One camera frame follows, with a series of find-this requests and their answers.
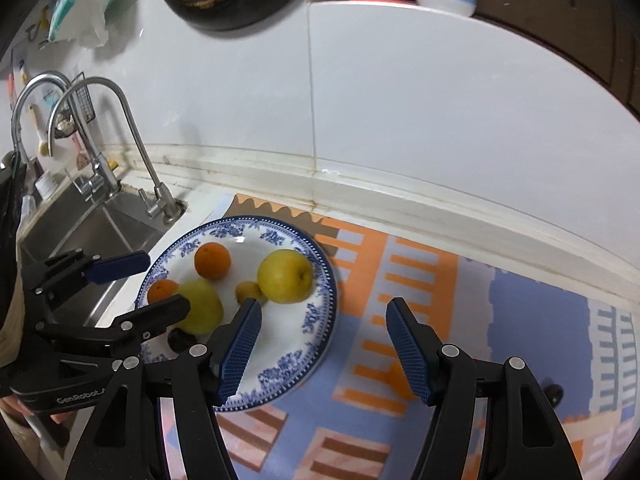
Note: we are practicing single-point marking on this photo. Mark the blue and white plate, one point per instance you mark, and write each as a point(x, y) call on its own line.
point(285, 340)

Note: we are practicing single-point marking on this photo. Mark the dark plum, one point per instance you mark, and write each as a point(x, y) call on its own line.
point(180, 340)

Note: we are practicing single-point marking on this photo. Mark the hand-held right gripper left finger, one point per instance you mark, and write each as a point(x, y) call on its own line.
point(240, 350)

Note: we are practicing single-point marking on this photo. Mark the steel sink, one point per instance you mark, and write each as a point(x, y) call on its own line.
point(100, 230)

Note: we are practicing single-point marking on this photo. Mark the green apple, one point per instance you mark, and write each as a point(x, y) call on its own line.
point(200, 307)

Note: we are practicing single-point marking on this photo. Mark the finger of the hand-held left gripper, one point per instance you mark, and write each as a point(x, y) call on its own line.
point(150, 315)
point(117, 266)

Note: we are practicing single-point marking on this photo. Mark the large chrome faucet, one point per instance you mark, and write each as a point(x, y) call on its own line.
point(100, 180)

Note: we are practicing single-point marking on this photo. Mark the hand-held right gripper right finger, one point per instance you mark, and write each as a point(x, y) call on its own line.
point(410, 355)

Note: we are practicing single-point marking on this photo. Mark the yellow pear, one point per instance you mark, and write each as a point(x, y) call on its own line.
point(285, 277)

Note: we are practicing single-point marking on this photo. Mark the brown kiwi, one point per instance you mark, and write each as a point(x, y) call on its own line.
point(249, 291)

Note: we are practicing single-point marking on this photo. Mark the patterned orange and blue mat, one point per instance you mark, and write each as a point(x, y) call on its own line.
point(525, 320)

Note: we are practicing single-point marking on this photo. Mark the small orange mandarin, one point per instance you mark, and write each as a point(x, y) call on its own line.
point(162, 291)

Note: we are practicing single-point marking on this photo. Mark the yellow wall hook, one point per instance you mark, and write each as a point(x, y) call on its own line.
point(39, 25)

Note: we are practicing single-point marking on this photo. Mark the slim chrome faucet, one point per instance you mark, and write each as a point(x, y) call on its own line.
point(145, 160)

